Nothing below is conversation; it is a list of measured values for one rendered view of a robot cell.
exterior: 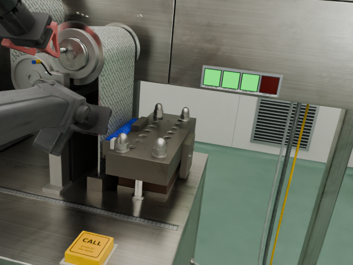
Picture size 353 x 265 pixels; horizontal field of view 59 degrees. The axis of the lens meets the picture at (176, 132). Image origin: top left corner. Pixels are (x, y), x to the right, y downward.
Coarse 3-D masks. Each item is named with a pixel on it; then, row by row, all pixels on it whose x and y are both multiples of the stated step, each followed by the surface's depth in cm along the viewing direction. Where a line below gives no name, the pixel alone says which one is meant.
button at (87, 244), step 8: (88, 232) 64; (80, 240) 61; (88, 240) 61; (96, 240) 62; (104, 240) 62; (112, 240) 62; (72, 248) 59; (80, 248) 59; (88, 248) 59; (96, 248) 59; (104, 248) 60; (72, 256) 58; (80, 256) 57; (88, 256) 57; (96, 256) 58; (104, 256) 59; (80, 264) 58; (88, 264) 57; (96, 264) 57
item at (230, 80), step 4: (224, 72) 99; (228, 72) 98; (232, 72) 98; (224, 76) 99; (228, 76) 99; (232, 76) 99; (236, 76) 98; (224, 80) 100; (228, 80) 99; (232, 80) 99; (236, 80) 99; (224, 84) 100; (228, 84) 100; (232, 84) 99; (236, 84) 99; (236, 88) 99
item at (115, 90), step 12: (120, 72) 86; (132, 72) 96; (108, 84) 80; (120, 84) 88; (132, 84) 98; (108, 96) 81; (120, 96) 89; (132, 96) 99; (120, 108) 91; (120, 120) 92; (108, 132) 85
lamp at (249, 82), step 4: (244, 76) 98; (248, 76) 97; (252, 76) 97; (256, 76) 97; (244, 80) 98; (248, 80) 98; (252, 80) 98; (256, 80) 97; (244, 84) 98; (248, 84) 98; (252, 84) 98; (256, 84) 98; (244, 88) 99; (248, 88) 99; (252, 88) 98; (256, 88) 98
